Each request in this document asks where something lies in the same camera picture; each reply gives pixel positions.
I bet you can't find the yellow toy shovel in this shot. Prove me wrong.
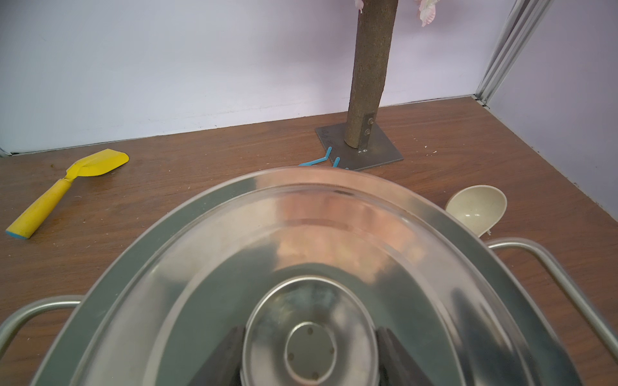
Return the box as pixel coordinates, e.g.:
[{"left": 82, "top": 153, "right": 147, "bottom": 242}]
[{"left": 6, "top": 149, "right": 130, "bottom": 240}]

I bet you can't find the yellow blue toy rake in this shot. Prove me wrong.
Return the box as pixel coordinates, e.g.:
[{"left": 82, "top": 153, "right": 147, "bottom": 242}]
[{"left": 299, "top": 146, "right": 341, "bottom": 167}]

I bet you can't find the aluminium corner frame post right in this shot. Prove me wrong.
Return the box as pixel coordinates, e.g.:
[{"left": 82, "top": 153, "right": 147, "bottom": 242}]
[{"left": 474, "top": 0, "right": 552, "bottom": 106}]

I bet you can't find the cream plastic ladle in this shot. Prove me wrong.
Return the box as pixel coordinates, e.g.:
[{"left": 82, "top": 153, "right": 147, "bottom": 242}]
[{"left": 445, "top": 185, "right": 508, "bottom": 237}]

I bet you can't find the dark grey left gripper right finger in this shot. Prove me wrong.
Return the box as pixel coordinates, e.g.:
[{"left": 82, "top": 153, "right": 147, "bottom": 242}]
[{"left": 376, "top": 327, "right": 432, "bottom": 386}]

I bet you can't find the stainless steel pot lid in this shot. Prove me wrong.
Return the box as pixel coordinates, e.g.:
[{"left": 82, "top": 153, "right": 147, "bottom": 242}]
[{"left": 33, "top": 167, "right": 581, "bottom": 385}]

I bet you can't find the artificial cherry blossom tree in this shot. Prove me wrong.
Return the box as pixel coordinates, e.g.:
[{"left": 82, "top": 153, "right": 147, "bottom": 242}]
[{"left": 315, "top": 0, "right": 440, "bottom": 172}]

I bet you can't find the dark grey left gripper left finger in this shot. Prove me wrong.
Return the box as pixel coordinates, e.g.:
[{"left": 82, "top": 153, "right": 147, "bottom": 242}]
[{"left": 189, "top": 326, "right": 245, "bottom": 386}]

